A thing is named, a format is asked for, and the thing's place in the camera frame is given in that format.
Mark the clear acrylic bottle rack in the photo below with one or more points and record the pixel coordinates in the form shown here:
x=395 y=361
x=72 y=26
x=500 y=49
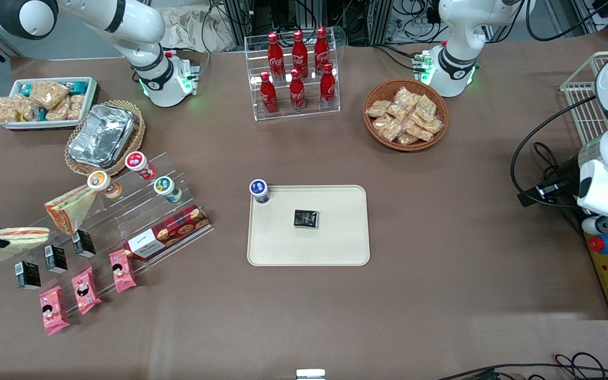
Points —
x=309 y=108

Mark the red emergency stop button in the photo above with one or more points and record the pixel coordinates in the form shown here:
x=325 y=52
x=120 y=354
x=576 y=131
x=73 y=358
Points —
x=598 y=244

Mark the aluminium frame rack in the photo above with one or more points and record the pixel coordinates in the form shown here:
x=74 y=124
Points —
x=372 y=16

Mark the triangle sandwich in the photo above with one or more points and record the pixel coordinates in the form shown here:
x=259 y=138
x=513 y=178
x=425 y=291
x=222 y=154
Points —
x=24 y=235
x=69 y=211

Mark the red lid yogurt cup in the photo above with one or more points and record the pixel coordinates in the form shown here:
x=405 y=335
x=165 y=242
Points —
x=136 y=161

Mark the white plastic bin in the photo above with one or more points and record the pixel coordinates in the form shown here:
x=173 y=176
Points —
x=93 y=92

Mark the orange lid yogurt cup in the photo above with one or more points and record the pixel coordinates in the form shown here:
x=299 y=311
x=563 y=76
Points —
x=98 y=180

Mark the beige crispy snack packet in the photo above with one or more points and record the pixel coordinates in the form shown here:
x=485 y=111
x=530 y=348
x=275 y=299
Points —
x=425 y=107
x=378 y=108
x=404 y=97
x=387 y=127
x=75 y=107
x=49 y=94
x=27 y=110
x=433 y=125
x=407 y=140
x=418 y=131
x=398 y=112
x=6 y=111
x=58 y=112

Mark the small black snack box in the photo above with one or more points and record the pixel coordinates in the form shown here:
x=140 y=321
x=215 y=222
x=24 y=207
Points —
x=306 y=218
x=83 y=244
x=55 y=258
x=28 y=275

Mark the cream plastic tray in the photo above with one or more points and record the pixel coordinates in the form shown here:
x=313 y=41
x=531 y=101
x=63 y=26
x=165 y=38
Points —
x=335 y=237

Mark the red plaid cookie box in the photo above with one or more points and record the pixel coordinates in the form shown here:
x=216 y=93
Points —
x=172 y=229

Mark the oval wicker basket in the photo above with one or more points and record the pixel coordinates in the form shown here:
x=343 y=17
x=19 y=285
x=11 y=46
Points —
x=137 y=138

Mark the round wicker basket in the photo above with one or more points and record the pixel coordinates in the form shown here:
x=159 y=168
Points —
x=377 y=140

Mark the pink snack pack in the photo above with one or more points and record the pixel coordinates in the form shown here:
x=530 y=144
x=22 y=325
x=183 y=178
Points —
x=54 y=311
x=86 y=291
x=122 y=271

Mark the silver foil container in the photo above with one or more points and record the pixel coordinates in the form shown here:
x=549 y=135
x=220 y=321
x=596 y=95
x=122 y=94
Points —
x=102 y=134

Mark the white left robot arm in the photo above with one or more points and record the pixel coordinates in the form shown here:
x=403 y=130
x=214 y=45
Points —
x=457 y=31

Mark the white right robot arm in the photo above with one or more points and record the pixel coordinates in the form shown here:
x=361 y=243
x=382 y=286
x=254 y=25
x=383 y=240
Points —
x=124 y=21

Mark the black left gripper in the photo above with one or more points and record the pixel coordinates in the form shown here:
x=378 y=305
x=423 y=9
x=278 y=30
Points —
x=563 y=180

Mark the clear acrylic stepped shelf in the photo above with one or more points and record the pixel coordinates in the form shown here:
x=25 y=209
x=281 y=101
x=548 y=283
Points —
x=130 y=207

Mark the teal snack packet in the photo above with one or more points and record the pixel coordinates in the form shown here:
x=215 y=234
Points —
x=25 y=89
x=78 y=86
x=41 y=115

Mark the green lid yogurt cup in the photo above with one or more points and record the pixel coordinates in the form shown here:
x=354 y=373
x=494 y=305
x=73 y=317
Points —
x=164 y=186

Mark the blue lid yogurt cup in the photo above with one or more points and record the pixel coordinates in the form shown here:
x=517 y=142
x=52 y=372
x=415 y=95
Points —
x=258 y=188

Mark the red cola bottle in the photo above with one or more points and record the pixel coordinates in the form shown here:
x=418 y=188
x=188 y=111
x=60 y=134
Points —
x=268 y=97
x=328 y=88
x=297 y=94
x=321 y=47
x=275 y=53
x=299 y=50

